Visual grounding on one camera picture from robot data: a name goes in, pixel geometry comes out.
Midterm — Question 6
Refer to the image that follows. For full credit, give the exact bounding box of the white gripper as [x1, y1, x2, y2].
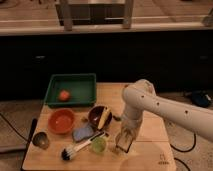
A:
[115, 115, 142, 153]

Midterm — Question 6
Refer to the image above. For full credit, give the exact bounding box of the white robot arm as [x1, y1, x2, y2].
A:
[115, 79, 213, 153]

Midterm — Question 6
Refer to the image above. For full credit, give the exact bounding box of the green paper cup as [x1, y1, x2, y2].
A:
[91, 137, 106, 153]

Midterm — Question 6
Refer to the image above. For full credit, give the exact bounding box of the blue eraser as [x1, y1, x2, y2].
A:
[72, 124, 94, 142]

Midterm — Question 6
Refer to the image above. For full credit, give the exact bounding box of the yellow banana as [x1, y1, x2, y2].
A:
[98, 107, 110, 130]

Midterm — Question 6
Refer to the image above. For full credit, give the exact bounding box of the dark brown bowl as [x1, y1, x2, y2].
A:
[88, 106, 112, 130]

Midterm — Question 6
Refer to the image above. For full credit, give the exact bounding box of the orange bowl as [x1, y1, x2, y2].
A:
[48, 108, 75, 134]

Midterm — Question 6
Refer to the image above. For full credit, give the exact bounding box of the green plastic tray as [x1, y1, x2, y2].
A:
[44, 73, 96, 108]

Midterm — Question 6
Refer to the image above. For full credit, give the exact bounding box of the orange ball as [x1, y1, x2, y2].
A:
[58, 90, 70, 101]

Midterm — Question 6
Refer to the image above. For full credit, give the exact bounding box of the dark blue object on floor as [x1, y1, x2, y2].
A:
[191, 92, 212, 108]

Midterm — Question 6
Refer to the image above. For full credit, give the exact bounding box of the white handled brush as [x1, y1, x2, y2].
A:
[61, 132, 109, 161]

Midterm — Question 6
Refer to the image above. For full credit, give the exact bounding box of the black cable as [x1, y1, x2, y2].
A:
[169, 132, 197, 171]

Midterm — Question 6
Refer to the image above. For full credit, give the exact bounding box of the wooden stool frame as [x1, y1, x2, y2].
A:
[55, 0, 134, 31]

